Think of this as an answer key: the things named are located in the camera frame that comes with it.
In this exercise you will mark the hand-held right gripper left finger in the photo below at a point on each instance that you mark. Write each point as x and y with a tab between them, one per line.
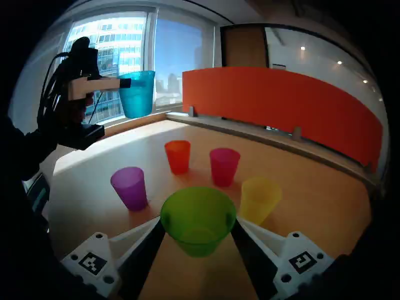
103	250

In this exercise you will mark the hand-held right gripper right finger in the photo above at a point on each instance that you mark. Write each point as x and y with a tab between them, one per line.
290	251

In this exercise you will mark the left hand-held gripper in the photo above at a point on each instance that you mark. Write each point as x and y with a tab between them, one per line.
82	134

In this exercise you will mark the blue plastic cup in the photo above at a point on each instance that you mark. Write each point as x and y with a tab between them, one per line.
137	97

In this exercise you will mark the green plastic cup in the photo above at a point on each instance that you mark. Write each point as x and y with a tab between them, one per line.
197	218

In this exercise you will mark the person's left forearm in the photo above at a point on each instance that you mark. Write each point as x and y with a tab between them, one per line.
39	150

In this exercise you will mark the person's left hand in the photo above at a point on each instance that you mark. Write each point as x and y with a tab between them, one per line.
82	113

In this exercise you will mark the yellow plastic cup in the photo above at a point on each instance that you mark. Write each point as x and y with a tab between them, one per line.
258	200

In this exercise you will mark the purple plastic cup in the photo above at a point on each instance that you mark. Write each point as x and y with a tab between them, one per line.
131	189

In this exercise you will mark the pink plastic cup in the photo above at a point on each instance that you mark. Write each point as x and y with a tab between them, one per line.
224	167

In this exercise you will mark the orange plastic cup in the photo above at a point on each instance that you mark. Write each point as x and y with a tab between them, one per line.
178	156

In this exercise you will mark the red desk screen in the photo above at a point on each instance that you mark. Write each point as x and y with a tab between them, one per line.
281	106

